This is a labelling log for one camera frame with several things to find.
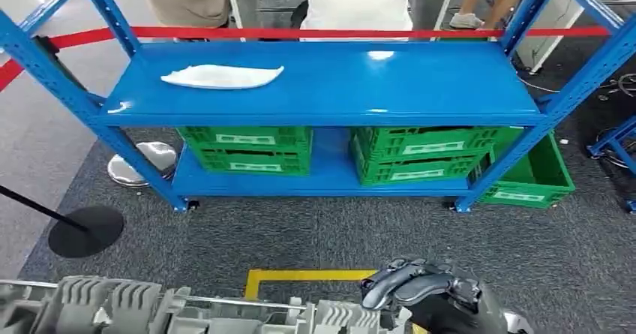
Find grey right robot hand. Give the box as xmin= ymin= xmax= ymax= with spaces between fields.
xmin=360 ymin=257 xmax=510 ymax=334

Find large grey metal casting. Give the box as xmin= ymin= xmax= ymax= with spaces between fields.
xmin=0 ymin=274 xmax=414 ymax=334

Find green plastic crate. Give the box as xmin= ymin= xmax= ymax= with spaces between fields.
xmin=469 ymin=131 xmax=576 ymax=210
xmin=189 ymin=145 xmax=312 ymax=176
xmin=353 ymin=153 xmax=494 ymax=187
xmin=349 ymin=126 xmax=524 ymax=164
xmin=176 ymin=126 xmax=314 ymax=152

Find yellow floor tape corner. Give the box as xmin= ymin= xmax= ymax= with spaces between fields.
xmin=244 ymin=269 xmax=379 ymax=302

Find blue steel shelf rack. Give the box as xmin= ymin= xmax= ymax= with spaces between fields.
xmin=0 ymin=0 xmax=636 ymax=215

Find red barrier belt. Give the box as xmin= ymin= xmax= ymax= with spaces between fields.
xmin=0 ymin=48 xmax=42 ymax=93
xmin=48 ymin=26 xmax=612 ymax=50

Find white desk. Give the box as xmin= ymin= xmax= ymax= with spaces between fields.
xmin=515 ymin=0 xmax=636 ymax=75

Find white plastic part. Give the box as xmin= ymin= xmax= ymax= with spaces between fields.
xmin=160 ymin=64 xmax=285 ymax=91

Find chrome base stanchion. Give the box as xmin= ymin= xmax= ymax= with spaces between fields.
xmin=34 ymin=35 xmax=179 ymax=189

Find black stanchion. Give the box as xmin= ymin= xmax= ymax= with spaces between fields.
xmin=0 ymin=185 xmax=125 ymax=260

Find blue steel frame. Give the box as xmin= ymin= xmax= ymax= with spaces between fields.
xmin=586 ymin=115 xmax=636 ymax=215

